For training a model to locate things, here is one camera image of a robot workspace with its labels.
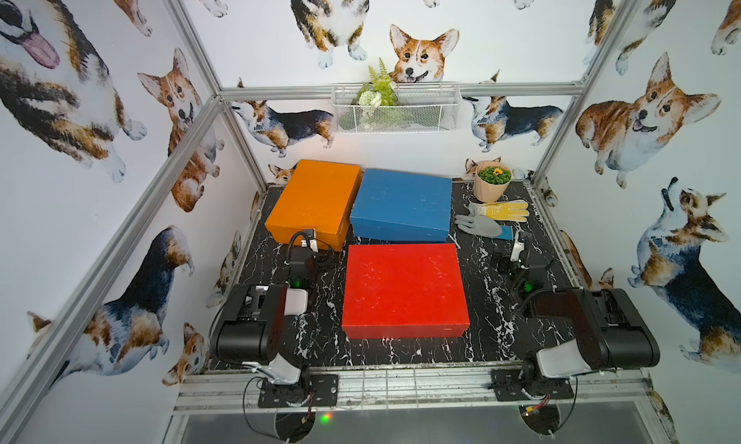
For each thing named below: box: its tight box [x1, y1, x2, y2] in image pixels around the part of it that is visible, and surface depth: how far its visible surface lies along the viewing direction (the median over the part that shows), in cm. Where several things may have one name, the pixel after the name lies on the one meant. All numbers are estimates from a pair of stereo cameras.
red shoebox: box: [341, 243, 470, 339], surface depth 83 cm
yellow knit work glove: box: [467, 199, 530, 222], surface depth 112 cm
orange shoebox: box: [264, 159, 362, 252], surface depth 101 cm
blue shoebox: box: [349, 168, 453, 243], surface depth 102 cm
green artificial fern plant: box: [356, 56, 399, 110], surface depth 84 cm
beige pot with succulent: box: [473, 160, 513, 204], surface depth 110 cm
